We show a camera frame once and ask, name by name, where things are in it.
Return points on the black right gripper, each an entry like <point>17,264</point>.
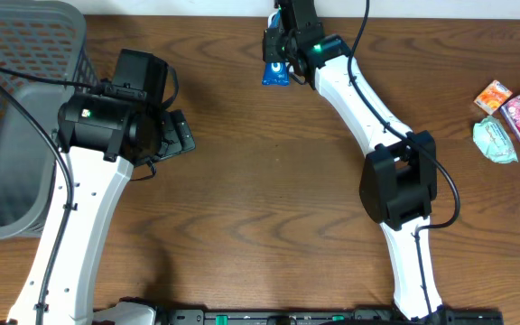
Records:
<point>271,46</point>

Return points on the blue Oreo packet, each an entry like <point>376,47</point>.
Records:
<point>275,75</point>

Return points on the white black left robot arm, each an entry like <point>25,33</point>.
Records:
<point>103,135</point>

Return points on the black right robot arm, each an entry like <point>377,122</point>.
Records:
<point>398,182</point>

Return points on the mint green snack packet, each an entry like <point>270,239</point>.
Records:
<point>493,141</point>

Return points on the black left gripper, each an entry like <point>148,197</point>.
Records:
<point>177,134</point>

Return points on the dark grey plastic basket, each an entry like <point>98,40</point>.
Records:
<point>43,49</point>

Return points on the orange small carton box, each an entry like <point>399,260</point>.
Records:
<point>493,97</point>

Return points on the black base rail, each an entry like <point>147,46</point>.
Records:
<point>356,317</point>

